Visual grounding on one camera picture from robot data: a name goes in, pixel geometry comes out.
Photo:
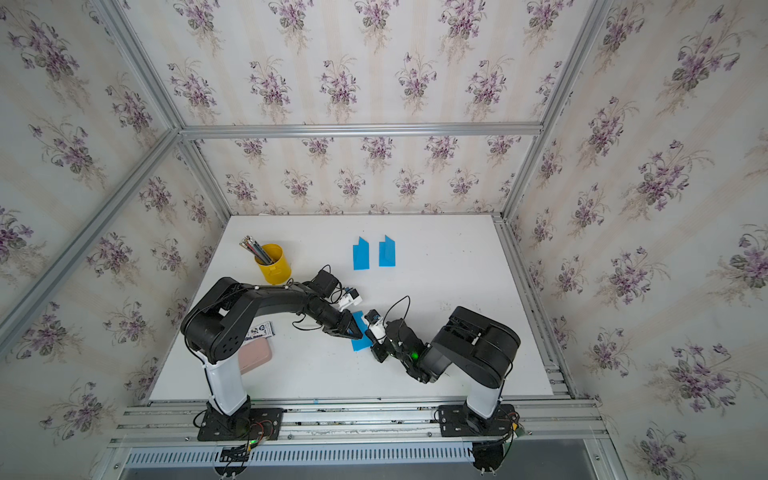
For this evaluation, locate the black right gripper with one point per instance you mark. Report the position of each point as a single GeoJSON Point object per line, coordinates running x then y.
{"type": "Point", "coordinates": [375, 350]}

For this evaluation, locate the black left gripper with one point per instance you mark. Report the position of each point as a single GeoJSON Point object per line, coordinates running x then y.
{"type": "Point", "coordinates": [344, 325]}

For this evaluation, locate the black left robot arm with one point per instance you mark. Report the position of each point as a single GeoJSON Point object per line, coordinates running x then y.
{"type": "Point", "coordinates": [215, 328]}

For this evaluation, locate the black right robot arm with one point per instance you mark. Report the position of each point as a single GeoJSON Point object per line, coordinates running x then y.
{"type": "Point", "coordinates": [480, 347]}

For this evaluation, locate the white pen box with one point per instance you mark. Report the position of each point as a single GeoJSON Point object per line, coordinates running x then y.
{"type": "Point", "coordinates": [260, 331]}

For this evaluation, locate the yellow pen cup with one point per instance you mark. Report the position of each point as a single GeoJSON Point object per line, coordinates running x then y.
{"type": "Point", "coordinates": [273, 264]}

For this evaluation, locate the pink pencil case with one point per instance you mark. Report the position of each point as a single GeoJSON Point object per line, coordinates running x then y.
{"type": "Point", "coordinates": [254, 354]}

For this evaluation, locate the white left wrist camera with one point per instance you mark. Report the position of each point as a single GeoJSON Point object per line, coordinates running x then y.
{"type": "Point", "coordinates": [349, 299]}

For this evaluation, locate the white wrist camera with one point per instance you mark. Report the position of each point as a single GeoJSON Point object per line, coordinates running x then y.
{"type": "Point", "coordinates": [349, 299]}
{"type": "Point", "coordinates": [375, 326]}

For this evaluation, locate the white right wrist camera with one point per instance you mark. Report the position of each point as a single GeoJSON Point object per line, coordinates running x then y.
{"type": "Point", "coordinates": [375, 326]}

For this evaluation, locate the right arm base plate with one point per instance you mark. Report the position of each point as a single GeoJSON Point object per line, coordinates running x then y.
{"type": "Point", "coordinates": [477, 420]}

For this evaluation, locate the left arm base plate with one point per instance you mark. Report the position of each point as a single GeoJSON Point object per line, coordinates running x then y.
{"type": "Point", "coordinates": [245, 424]}

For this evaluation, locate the aluminium rail frame front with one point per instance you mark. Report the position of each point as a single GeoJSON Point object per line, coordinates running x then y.
{"type": "Point", "coordinates": [166, 435]}

